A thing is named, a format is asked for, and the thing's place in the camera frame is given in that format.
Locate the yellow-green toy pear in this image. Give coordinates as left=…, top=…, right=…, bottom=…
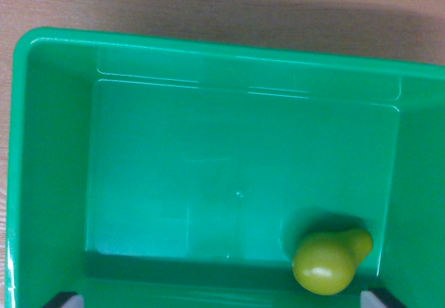
left=291, top=227, right=374, bottom=296

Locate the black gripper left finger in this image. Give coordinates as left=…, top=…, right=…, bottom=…
left=41, top=291, right=85, bottom=308

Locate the green plastic bin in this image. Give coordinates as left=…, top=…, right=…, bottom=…
left=6, top=26, right=445, bottom=308

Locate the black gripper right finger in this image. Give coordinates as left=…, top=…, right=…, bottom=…
left=359, top=288, right=406, bottom=308

